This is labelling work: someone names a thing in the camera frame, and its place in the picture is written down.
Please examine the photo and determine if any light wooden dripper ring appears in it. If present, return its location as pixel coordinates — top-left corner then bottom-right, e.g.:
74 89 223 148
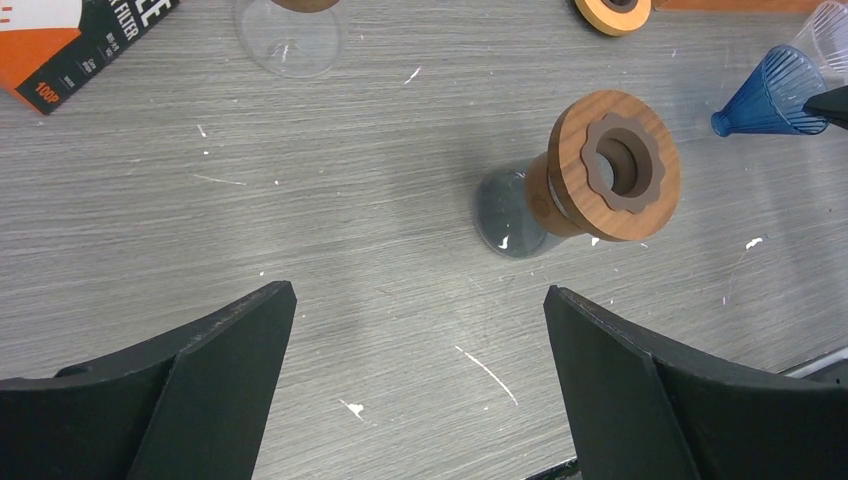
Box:
573 0 653 38

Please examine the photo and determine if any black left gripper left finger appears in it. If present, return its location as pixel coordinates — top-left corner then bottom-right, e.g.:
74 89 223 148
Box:
1 281 297 479

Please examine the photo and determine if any orange wooden compartment tray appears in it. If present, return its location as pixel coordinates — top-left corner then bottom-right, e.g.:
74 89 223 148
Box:
652 0 823 14

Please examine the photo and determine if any small glass carafe wood collar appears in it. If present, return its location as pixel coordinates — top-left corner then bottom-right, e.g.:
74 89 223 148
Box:
234 0 349 79

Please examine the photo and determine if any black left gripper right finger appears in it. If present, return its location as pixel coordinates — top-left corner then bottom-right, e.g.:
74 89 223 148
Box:
544 286 847 479

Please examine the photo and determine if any blue glass dripper cone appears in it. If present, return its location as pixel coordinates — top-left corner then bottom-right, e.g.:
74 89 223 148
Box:
711 45 829 137

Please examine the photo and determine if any orange coffee filter box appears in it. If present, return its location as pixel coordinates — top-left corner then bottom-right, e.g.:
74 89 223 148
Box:
1 0 179 115

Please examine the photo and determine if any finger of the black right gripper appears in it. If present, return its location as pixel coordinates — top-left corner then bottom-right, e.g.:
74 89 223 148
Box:
803 85 848 130

